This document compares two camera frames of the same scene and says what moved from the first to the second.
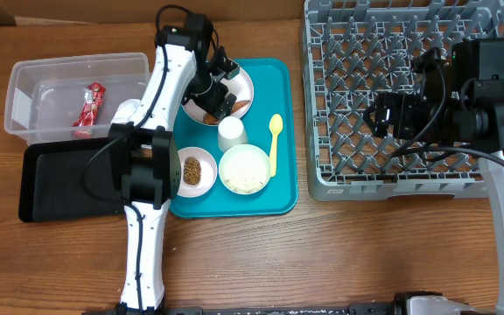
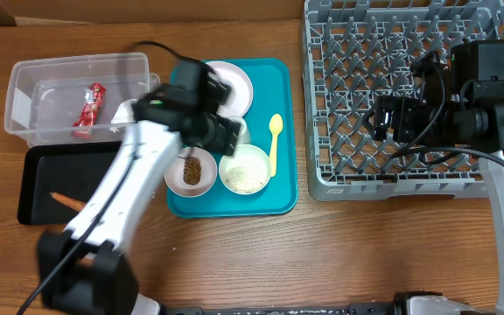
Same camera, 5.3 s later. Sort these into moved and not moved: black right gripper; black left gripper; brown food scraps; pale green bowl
Moved: black left gripper
Not moved: black right gripper; brown food scraps; pale green bowl
